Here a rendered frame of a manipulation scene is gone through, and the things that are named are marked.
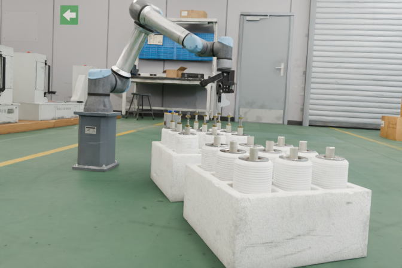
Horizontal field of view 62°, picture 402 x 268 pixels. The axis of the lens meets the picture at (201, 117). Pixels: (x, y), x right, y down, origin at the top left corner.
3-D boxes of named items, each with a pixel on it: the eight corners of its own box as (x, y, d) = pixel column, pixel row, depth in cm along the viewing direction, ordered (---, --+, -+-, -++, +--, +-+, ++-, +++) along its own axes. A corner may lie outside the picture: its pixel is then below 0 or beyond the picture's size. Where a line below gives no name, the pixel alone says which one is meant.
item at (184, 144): (171, 176, 138) (173, 132, 137) (193, 175, 141) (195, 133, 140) (176, 182, 129) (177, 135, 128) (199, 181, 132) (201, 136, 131)
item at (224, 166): (221, 221, 89) (224, 154, 88) (207, 210, 98) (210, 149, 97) (252, 219, 92) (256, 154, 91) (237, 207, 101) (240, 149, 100)
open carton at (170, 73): (168, 79, 651) (169, 67, 650) (187, 79, 637) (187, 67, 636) (161, 78, 623) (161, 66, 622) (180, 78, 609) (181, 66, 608)
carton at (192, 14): (183, 21, 648) (184, 13, 647) (206, 22, 638) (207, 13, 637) (179, 18, 620) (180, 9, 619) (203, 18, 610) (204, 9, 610)
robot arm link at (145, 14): (125, -11, 163) (203, 35, 147) (138, -4, 173) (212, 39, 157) (115, 11, 166) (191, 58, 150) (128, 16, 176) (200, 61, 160)
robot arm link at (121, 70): (94, 85, 186) (138, -5, 173) (112, 87, 200) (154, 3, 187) (109, 97, 182) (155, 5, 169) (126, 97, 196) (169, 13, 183)
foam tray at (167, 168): (170, 202, 126) (173, 155, 125) (150, 177, 162) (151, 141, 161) (261, 197, 139) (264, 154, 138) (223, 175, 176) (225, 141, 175)
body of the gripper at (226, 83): (234, 94, 160) (235, 69, 160) (216, 93, 159) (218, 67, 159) (231, 94, 168) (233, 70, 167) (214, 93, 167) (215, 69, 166)
